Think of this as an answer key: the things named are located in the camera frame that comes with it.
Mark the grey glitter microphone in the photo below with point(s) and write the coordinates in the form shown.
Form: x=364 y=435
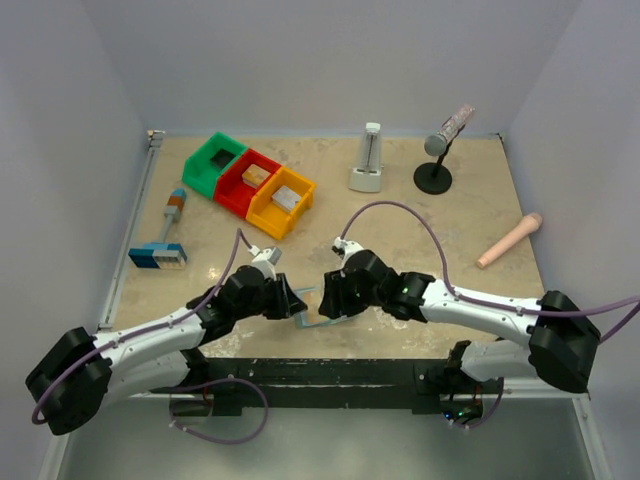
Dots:
x=447 y=131

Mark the green card holder wallet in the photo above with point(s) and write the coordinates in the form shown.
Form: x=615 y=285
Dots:
x=311 y=318

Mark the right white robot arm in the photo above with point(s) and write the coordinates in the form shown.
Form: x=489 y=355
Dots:
x=547 y=339

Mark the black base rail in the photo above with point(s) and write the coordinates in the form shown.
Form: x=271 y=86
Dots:
x=417 y=385

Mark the white metronome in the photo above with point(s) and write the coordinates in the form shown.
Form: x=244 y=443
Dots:
x=366 y=175

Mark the black microphone stand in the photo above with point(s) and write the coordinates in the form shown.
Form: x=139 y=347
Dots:
x=433 y=177

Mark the aluminium frame rail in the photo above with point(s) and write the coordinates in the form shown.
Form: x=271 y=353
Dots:
x=56 y=449

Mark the toy block hammer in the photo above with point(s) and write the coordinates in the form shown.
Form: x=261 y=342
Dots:
x=162 y=254

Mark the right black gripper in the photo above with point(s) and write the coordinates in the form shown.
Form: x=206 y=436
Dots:
x=338 y=292

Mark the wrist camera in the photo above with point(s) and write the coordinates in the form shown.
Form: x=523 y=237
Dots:
x=344 y=248
x=265 y=260

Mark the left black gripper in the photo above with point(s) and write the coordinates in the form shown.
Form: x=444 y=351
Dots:
x=282 y=296

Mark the green plastic bin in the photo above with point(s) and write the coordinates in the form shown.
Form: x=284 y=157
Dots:
x=203 y=169

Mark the yellow plastic bin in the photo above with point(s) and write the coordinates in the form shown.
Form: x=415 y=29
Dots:
x=265 y=215

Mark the black item in green bin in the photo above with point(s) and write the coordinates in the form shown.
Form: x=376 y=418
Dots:
x=222 y=158

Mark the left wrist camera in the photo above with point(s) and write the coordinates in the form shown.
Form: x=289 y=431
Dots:
x=265 y=260

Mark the card stack in red bin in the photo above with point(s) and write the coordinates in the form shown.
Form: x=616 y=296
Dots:
x=254 y=176

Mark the card stack in yellow bin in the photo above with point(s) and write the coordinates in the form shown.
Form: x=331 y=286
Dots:
x=286 y=199

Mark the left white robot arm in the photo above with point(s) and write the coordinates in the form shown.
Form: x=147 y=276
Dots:
x=82 y=372

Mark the red plastic bin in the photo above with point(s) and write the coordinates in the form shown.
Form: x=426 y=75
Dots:
x=231 y=192

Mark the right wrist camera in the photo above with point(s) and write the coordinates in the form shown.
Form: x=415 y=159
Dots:
x=344 y=248

